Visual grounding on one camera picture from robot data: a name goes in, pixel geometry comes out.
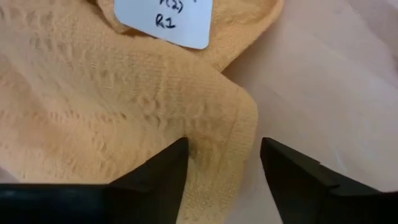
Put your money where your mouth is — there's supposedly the white handwritten paper label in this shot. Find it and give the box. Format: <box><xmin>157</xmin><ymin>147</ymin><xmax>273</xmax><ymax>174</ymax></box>
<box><xmin>113</xmin><ymin>0</ymin><xmax>214</xmax><ymax>50</ymax></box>

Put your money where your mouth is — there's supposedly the yellow knit towel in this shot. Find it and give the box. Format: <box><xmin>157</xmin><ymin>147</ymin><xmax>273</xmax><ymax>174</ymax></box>
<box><xmin>0</xmin><ymin>0</ymin><xmax>284</xmax><ymax>224</ymax></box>

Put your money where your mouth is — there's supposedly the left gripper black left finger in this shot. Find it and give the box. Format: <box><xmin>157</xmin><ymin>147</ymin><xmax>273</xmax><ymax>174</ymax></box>
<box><xmin>0</xmin><ymin>136</ymin><xmax>190</xmax><ymax>224</ymax></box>

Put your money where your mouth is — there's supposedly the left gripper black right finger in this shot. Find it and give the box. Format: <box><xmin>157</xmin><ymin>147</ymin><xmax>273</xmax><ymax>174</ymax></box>
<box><xmin>260</xmin><ymin>137</ymin><xmax>398</xmax><ymax>224</ymax></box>

